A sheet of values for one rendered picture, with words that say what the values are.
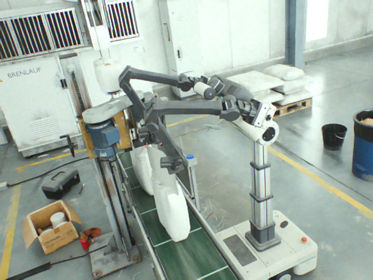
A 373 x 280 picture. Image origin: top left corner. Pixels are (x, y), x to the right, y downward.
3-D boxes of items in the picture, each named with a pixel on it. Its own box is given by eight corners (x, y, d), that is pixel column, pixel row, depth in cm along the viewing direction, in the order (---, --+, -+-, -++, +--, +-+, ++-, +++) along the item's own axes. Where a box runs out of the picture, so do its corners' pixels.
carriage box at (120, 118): (132, 147, 238) (124, 109, 224) (88, 160, 228) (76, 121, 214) (126, 135, 259) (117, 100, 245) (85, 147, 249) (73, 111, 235)
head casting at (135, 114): (167, 131, 245) (161, 95, 232) (137, 140, 238) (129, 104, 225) (156, 120, 270) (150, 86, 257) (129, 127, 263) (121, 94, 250)
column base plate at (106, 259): (142, 260, 270) (137, 243, 261) (93, 280, 258) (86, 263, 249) (130, 226, 312) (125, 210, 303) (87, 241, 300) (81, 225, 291)
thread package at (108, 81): (129, 90, 201) (122, 63, 193) (102, 96, 196) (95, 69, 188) (123, 84, 215) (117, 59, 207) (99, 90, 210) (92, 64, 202)
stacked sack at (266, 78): (286, 86, 480) (286, 76, 473) (249, 96, 461) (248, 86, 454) (270, 80, 516) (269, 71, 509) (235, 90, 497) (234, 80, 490)
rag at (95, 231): (102, 238, 302) (101, 235, 300) (83, 245, 296) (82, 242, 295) (100, 224, 320) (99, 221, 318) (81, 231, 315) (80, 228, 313)
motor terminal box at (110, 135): (122, 143, 208) (119, 127, 203) (109, 149, 202) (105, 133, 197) (115, 140, 214) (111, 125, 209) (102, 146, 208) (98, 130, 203)
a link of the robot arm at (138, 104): (126, 81, 184) (125, 73, 192) (118, 86, 184) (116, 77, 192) (159, 129, 213) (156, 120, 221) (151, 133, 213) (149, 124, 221)
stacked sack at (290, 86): (316, 84, 504) (316, 75, 498) (281, 94, 485) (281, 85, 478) (297, 79, 541) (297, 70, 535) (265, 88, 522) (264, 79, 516)
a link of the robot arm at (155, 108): (145, 110, 136) (144, 94, 142) (144, 129, 147) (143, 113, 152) (242, 110, 144) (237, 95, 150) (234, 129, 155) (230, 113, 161)
